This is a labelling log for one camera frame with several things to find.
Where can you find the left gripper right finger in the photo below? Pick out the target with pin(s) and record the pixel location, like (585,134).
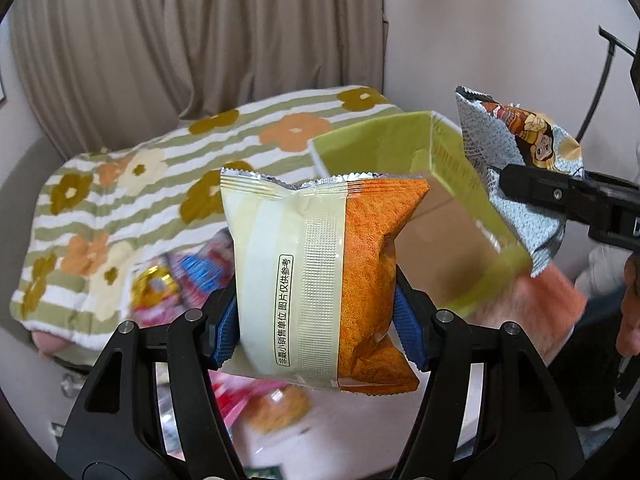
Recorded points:
(523,429)

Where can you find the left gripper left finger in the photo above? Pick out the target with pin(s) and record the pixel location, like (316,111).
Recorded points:
(148,408)

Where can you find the pink strawberry snack bag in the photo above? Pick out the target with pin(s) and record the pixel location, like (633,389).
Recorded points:
(232,393)

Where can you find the silver chips bag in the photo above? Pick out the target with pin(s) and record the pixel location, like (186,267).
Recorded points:
(498,137)

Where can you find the gold foil snack bag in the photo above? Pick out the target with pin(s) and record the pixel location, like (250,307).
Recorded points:
(153,287)

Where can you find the cream orange snack bag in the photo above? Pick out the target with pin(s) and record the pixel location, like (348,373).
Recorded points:
(315,278)

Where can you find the blue red snack bag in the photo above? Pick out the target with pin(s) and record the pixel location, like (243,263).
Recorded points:
(203,272)

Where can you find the person right hand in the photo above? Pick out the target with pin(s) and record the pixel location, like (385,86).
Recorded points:
(628,339)

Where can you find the green cardboard box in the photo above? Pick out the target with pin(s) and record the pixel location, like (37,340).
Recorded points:
(455,247)

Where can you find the clear bag of crackers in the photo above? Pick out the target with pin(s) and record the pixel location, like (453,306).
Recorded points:
(277,410)

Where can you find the white floral tablecloth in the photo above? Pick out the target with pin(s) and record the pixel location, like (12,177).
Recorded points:
(348,436)

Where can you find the floral striped quilt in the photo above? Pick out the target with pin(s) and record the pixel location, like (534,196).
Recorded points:
(100,217)

